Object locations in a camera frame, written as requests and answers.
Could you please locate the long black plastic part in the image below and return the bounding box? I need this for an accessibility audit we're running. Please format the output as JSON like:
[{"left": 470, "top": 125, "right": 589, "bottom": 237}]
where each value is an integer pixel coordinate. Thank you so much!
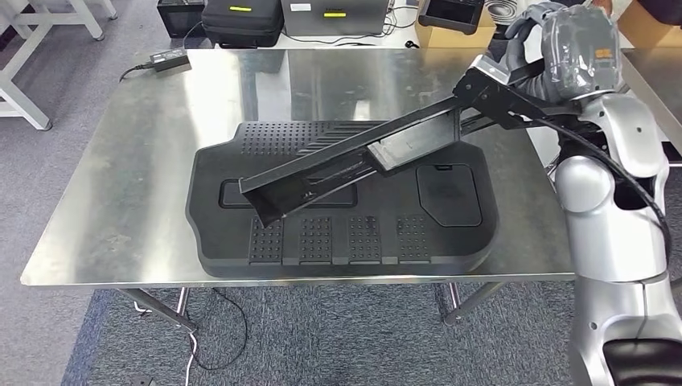
[{"left": 238, "top": 97, "right": 504, "bottom": 228}]

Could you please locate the stainless steel workbench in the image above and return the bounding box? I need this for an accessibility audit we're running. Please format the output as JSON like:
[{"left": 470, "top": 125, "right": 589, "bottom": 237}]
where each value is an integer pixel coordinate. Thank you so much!
[
  {"left": 620, "top": 47, "right": 682, "bottom": 157},
  {"left": 20, "top": 47, "right": 579, "bottom": 335}
]

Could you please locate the large black engine cover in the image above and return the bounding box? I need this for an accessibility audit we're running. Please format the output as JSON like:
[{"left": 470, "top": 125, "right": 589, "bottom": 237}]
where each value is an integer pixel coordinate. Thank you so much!
[{"left": 184, "top": 120, "right": 500, "bottom": 279}]

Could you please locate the grey case with yellow label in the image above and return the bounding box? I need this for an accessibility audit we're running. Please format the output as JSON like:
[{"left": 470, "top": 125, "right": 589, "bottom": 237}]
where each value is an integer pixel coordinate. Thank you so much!
[{"left": 281, "top": 0, "right": 391, "bottom": 37}]

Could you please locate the open cardboard box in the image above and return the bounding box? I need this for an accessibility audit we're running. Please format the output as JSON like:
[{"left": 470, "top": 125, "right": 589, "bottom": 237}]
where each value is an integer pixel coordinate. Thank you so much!
[{"left": 414, "top": 11, "right": 500, "bottom": 50}]

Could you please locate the black case with yellow label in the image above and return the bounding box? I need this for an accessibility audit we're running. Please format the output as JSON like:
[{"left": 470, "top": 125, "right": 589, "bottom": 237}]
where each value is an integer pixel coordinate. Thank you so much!
[{"left": 201, "top": 0, "right": 285, "bottom": 49}]

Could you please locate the black controller with screen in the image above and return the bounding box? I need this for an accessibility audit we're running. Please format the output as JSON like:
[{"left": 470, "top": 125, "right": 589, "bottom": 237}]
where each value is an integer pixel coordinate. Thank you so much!
[{"left": 417, "top": 0, "right": 487, "bottom": 36}]

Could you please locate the black power adapter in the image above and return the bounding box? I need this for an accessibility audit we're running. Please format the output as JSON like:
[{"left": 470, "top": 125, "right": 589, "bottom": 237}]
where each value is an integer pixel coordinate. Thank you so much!
[{"left": 149, "top": 48, "right": 192, "bottom": 73}]

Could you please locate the small black box appliance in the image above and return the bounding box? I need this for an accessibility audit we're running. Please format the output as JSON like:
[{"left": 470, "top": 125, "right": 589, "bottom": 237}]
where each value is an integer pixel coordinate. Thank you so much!
[{"left": 156, "top": 0, "right": 207, "bottom": 39}]

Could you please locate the white table leg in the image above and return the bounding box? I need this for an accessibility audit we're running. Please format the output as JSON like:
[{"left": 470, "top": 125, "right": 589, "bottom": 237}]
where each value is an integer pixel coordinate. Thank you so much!
[{"left": 0, "top": 21, "right": 55, "bottom": 132}]

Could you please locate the closed cardboard box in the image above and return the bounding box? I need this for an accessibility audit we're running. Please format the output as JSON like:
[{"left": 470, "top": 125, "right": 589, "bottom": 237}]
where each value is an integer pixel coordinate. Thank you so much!
[{"left": 618, "top": 0, "right": 682, "bottom": 50}]

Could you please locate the black item on cardboard box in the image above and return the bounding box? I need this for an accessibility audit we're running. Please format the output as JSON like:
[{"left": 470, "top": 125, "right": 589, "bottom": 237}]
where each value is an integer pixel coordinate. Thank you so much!
[{"left": 636, "top": 0, "right": 682, "bottom": 26}]

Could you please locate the thin black floor cable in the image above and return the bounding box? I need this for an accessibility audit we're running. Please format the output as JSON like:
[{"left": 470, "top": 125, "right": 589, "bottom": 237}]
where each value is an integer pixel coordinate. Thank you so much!
[{"left": 189, "top": 287, "right": 250, "bottom": 372}]

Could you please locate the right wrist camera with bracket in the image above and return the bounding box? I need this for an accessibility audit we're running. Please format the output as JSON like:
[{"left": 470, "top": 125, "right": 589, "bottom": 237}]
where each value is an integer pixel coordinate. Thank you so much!
[{"left": 453, "top": 53, "right": 585, "bottom": 134}]

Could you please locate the black equipment cable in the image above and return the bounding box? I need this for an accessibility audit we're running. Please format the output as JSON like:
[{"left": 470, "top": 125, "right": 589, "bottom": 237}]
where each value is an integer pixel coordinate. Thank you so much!
[{"left": 281, "top": 4, "right": 423, "bottom": 49}]

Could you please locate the white floor cable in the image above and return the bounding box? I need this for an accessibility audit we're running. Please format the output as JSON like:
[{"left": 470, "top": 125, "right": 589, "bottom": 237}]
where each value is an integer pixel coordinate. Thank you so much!
[{"left": 133, "top": 301, "right": 199, "bottom": 386}]

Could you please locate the black adapter cable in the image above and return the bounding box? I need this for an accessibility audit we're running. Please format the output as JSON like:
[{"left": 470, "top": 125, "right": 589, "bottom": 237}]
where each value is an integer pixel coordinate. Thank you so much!
[{"left": 117, "top": 62, "right": 155, "bottom": 83}]

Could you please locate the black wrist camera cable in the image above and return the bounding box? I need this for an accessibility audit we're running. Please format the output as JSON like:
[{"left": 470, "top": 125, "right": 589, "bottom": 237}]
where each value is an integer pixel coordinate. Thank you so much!
[{"left": 532, "top": 117, "right": 673, "bottom": 263}]

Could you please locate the white table frame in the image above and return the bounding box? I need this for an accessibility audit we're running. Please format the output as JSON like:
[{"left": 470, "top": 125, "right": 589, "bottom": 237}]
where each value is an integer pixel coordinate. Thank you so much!
[{"left": 10, "top": 0, "right": 119, "bottom": 43}]

